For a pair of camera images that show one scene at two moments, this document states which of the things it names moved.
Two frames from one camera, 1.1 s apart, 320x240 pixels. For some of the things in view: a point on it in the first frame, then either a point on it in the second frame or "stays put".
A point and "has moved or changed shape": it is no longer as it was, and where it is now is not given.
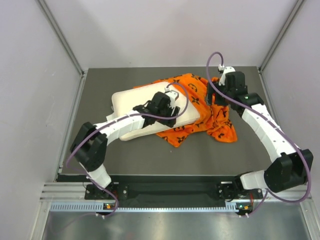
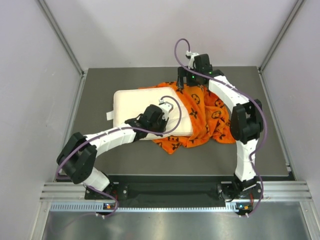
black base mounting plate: x=153 y=191 stays put
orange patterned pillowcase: x=214 y=120 has moved or changed shape
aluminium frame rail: x=56 y=191 stays put
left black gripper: x=169 y=123 to x=164 y=124
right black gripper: x=209 y=95 to x=181 y=74
